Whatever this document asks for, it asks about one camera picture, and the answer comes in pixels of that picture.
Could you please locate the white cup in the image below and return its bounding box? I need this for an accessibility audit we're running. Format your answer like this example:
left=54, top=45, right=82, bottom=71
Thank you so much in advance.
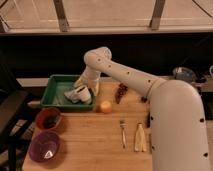
left=75, top=85, right=92, bottom=104

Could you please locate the metal bowl on shelf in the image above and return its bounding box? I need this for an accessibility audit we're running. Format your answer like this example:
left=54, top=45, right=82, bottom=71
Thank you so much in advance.
left=173, top=67, right=196, bottom=83

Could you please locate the green plastic tray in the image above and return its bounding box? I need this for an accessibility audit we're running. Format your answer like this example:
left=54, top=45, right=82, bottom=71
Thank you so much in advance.
left=40, top=74, right=96, bottom=111

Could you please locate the orange fruit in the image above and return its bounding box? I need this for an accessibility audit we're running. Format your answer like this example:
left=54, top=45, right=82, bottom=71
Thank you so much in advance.
left=100, top=101, right=112, bottom=114

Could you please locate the orange bowl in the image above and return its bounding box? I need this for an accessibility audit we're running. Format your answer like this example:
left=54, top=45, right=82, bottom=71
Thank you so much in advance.
left=35, top=107, right=62, bottom=130

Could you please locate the dark grape bunch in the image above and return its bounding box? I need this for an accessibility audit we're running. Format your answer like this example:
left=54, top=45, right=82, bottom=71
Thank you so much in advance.
left=115, top=83, right=128, bottom=104

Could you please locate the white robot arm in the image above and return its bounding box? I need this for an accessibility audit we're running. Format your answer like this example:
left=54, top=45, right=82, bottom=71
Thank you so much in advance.
left=84, top=47, right=211, bottom=171

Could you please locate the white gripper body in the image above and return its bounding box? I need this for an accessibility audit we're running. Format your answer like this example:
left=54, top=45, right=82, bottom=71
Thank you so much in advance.
left=81, top=68, right=100, bottom=88

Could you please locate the black handled knife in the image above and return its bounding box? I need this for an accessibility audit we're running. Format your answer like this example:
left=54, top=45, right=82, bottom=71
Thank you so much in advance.
left=147, top=113, right=150, bottom=128

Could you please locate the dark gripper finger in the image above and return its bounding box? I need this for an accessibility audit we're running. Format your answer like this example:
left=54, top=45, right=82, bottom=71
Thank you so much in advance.
left=74, top=78, right=83, bottom=88

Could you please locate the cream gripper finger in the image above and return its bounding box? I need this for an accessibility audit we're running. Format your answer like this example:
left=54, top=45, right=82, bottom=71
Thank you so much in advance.
left=94, top=83, right=99, bottom=96

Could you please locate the white crumpled cloth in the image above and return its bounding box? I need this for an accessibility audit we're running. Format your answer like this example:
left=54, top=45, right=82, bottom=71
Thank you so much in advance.
left=64, top=90, right=79, bottom=103

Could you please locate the purple bowl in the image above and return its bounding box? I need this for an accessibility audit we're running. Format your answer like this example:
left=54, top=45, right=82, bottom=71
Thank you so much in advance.
left=28, top=131, right=60, bottom=163

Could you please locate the metal fork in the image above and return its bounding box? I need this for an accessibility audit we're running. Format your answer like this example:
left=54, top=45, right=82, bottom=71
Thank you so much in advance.
left=120, top=120, right=126, bottom=149

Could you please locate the black chair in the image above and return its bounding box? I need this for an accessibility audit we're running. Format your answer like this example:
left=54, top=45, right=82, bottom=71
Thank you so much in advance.
left=0, top=52, right=30, bottom=171

